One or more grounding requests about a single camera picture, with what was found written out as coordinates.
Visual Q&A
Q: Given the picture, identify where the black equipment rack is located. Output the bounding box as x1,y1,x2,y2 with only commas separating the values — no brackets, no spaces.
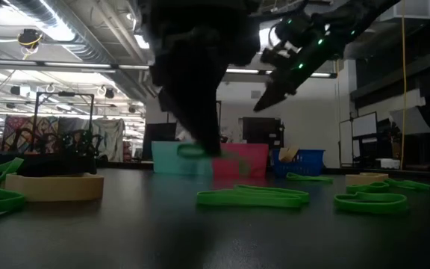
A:
352,129,402,170

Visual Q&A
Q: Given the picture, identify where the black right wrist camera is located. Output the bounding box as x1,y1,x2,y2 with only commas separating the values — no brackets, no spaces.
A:
274,14,311,44

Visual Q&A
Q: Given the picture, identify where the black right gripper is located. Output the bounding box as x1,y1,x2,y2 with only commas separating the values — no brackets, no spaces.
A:
253,35,345,112

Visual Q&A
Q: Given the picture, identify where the long tube light fixture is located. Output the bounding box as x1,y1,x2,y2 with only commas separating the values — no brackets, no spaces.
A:
0,59,151,72
224,68,332,78

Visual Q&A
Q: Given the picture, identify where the white box-shaped unit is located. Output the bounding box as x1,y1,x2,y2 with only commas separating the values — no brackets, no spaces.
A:
378,0,430,22

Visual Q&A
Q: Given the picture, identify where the silver ventilation duct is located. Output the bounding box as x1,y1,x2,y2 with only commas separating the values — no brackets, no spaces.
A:
0,0,156,100

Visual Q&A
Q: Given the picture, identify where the black rubber band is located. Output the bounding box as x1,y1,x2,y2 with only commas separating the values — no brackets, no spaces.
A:
15,152,99,179

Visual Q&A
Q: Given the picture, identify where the red plastic basket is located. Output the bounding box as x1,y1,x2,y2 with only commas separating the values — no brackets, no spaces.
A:
210,143,269,178

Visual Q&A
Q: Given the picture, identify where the black square panel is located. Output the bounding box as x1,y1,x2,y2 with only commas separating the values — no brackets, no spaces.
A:
241,117,285,150

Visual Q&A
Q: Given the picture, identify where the colourful patterned quilt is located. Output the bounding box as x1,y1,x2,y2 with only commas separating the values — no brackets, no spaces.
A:
1,114,60,153

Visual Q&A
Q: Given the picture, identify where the teal plastic basket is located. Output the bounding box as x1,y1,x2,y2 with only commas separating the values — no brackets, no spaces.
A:
151,140,214,176

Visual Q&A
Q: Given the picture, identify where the black and yellow cable reel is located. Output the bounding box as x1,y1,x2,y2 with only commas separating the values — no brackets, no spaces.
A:
16,28,45,52

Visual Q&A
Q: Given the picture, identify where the grey hanging cloth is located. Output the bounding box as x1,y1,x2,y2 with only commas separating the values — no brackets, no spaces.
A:
90,118,126,162

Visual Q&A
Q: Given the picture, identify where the black table mat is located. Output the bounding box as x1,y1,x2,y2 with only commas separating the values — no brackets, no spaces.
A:
0,167,430,269

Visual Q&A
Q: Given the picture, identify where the black monitor panel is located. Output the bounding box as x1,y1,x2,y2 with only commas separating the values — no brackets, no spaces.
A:
141,122,178,162

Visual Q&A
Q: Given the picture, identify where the white board on stand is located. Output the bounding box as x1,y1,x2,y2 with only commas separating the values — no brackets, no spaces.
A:
339,111,379,167

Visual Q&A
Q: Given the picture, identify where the white box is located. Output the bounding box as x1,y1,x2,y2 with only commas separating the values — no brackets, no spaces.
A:
373,158,402,170

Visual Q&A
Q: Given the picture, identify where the grey angled panel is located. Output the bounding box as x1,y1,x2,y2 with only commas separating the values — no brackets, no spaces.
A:
388,106,430,136

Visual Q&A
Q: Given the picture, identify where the black metal frame stand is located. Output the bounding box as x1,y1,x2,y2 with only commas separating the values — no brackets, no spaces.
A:
31,90,96,155

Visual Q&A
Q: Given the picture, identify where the blue plastic basket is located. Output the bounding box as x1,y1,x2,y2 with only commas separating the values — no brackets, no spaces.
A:
272,149,326,177

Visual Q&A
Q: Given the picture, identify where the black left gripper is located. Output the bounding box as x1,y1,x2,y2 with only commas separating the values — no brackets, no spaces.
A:
149,0,261,156

